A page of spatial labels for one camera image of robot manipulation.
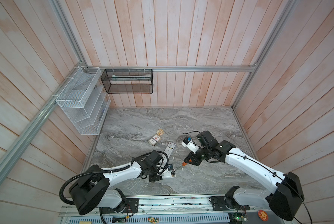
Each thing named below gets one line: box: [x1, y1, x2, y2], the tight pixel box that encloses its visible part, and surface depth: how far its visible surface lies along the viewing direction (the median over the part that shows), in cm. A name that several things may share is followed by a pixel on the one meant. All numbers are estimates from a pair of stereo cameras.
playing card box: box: [147, 133, 162, 147], surface depth 100 cm
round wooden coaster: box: [156, 128, 164, 136], surface depth 106 cm
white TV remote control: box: [161, 141, 176, 163], surface depth 96 cm
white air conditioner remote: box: [161, 171, 176, 179], surface depth 85 cm
